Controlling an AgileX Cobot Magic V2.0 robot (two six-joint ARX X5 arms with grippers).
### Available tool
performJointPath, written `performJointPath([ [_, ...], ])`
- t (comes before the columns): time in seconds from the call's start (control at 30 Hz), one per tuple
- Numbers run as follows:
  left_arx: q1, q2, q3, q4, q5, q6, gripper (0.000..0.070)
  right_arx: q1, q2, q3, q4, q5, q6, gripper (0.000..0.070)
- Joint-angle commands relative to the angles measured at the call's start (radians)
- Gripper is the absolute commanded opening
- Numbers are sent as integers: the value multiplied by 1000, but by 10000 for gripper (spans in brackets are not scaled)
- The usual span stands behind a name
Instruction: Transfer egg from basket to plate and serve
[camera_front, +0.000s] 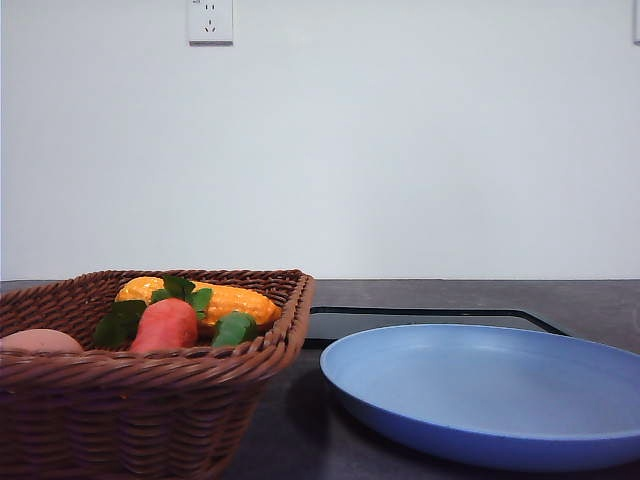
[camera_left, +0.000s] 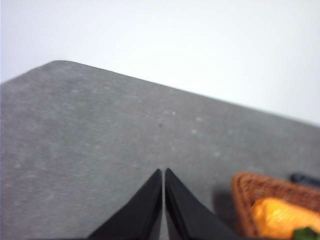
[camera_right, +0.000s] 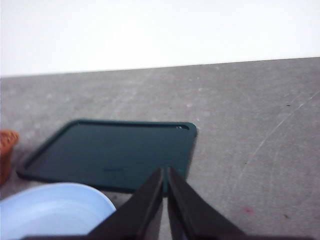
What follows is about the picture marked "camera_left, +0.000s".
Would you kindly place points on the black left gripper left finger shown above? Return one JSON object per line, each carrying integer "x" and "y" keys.
{"x": 139, "y": 218}

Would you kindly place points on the brown wicker basket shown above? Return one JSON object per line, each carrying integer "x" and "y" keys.
{"x": 246, "y": 188}

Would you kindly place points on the yellow toy corn cob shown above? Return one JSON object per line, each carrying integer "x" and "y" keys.
{"x": 278, "y": 218}

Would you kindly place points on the black tray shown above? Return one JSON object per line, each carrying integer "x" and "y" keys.
{"x": 305, "y": 178}

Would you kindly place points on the green toy leaves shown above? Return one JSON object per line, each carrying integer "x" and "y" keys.
{"x": 306, "y": 233}

